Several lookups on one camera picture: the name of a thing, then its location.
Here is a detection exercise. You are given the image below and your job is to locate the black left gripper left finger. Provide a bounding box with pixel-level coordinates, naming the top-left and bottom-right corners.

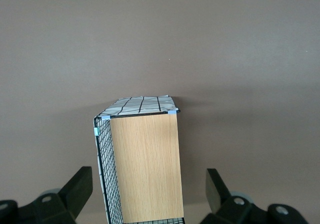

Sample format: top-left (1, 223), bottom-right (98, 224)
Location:
top-left (0, 166), bottom-right (94, 224)

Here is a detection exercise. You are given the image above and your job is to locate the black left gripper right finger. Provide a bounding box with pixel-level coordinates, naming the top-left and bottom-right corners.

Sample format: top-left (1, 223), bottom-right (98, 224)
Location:
top-left (201, 168), bottom-right (309, 224)

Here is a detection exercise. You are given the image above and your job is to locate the light wooden board lid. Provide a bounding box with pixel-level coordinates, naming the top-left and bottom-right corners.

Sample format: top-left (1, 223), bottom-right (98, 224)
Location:
top-left (109, 113), bottom-right (185, 223)

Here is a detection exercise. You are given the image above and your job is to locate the black wire mesh basket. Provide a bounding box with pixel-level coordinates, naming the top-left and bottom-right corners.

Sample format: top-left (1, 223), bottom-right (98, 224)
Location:
top-left (93, 110), bottom-right (186, 224)

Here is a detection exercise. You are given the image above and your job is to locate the wire basket with wooden base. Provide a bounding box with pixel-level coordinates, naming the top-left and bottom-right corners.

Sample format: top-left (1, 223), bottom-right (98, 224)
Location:
top-left (93, 95), bottom-right (180, 224)

